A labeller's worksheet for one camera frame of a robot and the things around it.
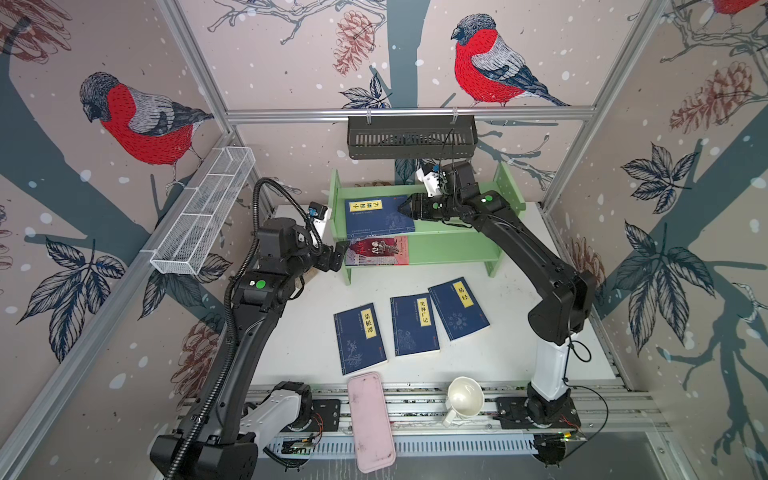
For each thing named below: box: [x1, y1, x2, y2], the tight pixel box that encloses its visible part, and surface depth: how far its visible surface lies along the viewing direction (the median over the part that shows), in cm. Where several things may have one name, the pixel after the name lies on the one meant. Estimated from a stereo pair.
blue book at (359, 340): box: [333, 302, 388, 376], surface depth 87 cm
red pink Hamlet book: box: [345, 235, 409, 266], surface depth 93 cm
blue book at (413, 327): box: [390, 293, 441, 357], surface depth 90 cm
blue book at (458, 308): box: [428, 276, 491, 342], surface depth 93 cm
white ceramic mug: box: [442, 376, 485, 428], surface depth 71 cm
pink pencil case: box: [348, 372, 397, 473], surface depth 72 cm
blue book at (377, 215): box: [345, 195, 416, 239], surface depth 82 cm
